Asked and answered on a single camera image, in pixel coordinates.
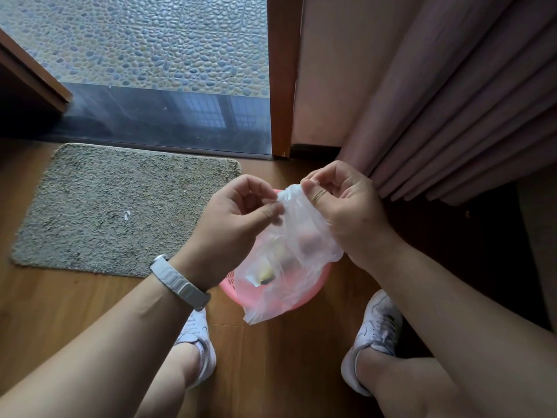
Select person's right hand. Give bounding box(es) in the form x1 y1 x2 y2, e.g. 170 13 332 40
300 160 397 273

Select person's left hand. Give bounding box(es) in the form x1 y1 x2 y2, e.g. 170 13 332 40
169 174 286 292

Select pink plastic waste basket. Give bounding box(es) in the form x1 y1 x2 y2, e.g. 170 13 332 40
219 189 332 312

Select clear plastic trash bag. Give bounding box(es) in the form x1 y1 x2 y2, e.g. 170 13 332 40
234 183 345 326

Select person's left forearm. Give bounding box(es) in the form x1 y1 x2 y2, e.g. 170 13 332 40
0 273 197 418

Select person's right forearm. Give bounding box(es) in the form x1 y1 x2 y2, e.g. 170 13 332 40
373 239 557 418

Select person's white left shoe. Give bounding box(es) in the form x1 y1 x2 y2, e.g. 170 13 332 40
173 308 217 390

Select person's white shoe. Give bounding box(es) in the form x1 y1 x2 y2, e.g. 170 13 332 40
173 308 217 390
341 289 404 398

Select person's white right shoe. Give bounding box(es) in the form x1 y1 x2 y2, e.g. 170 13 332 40
341 289 404 398

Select person's left leg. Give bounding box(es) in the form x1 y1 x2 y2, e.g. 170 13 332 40
135 342 201 418

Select person's leg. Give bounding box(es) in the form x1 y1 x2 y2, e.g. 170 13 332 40
135 342 201 418
355 348 475 418

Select person's right leg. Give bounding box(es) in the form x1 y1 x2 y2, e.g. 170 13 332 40
355 348 475 418

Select white band smartwatch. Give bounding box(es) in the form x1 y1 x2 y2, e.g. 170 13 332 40
149 254 212 312

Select grey shaggy floor mat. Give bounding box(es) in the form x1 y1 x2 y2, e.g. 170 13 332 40
10 143 241 278

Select dark polished door threshold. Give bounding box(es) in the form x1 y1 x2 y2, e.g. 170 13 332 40
43 82 273 156

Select pink curtain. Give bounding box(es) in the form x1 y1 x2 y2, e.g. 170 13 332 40
337 0 557 208

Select wooden balcony door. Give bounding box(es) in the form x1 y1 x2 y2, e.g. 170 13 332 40
0 28 74 136

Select wooden door frame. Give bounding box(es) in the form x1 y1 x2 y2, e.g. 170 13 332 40
266 0 305 158

